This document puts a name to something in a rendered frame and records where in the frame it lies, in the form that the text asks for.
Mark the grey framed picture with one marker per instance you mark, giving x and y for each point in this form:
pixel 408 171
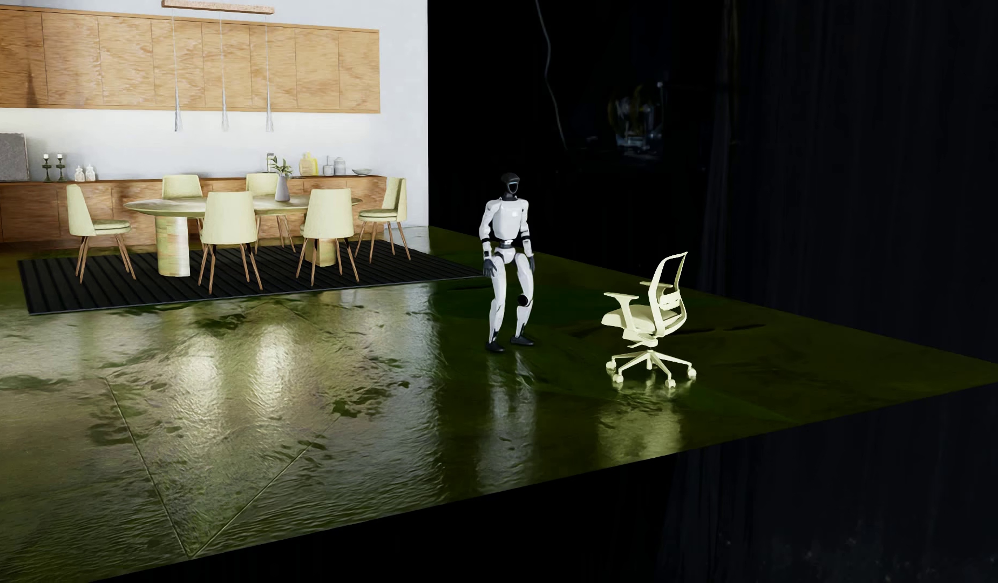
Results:
pixel 3 157

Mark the slim glass pendant lamp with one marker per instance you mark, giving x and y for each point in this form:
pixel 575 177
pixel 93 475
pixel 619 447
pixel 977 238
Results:
pixel 224 118
pixel 177 117
pixel 269 118

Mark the oval marble dining table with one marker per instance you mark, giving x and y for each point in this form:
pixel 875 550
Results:
pixel 172 208

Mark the cream dining chair wooden legs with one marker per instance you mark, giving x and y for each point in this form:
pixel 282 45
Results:
pixel 228 220
pixel 260 184
pixel 79 219
pixel 394 202
pixel 329 215
pixel 180 185

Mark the wooden pendant lamp bar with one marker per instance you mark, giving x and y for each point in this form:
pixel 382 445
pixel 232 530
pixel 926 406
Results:
pixel 217 6

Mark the dark candlestick with candle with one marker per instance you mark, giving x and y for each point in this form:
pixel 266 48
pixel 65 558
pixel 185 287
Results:
pixel 47 168
pixel 60 168

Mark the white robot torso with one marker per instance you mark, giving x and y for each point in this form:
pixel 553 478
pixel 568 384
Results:
pixel 508 220

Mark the light lime office chair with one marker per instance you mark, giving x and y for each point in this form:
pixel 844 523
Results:
pixel 646 318

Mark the black robot head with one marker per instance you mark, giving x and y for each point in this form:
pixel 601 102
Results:
pixel 510 185

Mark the wooden sideboard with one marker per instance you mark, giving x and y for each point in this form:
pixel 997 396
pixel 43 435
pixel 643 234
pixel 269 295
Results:
pixel 29 212

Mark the wooden wall cabinets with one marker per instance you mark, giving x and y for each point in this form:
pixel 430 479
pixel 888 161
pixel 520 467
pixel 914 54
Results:
pixel 126 61

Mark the white left robot leg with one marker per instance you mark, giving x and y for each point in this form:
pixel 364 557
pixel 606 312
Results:
pixel 525 291

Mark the black ribbed rug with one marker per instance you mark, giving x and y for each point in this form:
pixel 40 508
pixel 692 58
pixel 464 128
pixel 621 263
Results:
pixel 110 287

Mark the white right robot leg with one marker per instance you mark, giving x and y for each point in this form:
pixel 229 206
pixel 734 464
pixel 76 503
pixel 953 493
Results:
pixel 497 291

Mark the white robot leg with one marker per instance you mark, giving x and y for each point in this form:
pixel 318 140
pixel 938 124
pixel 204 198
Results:
pixel 525 291
pixel 497 291

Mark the grey vase with plant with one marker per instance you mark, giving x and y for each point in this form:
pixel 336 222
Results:
pixel 282 188

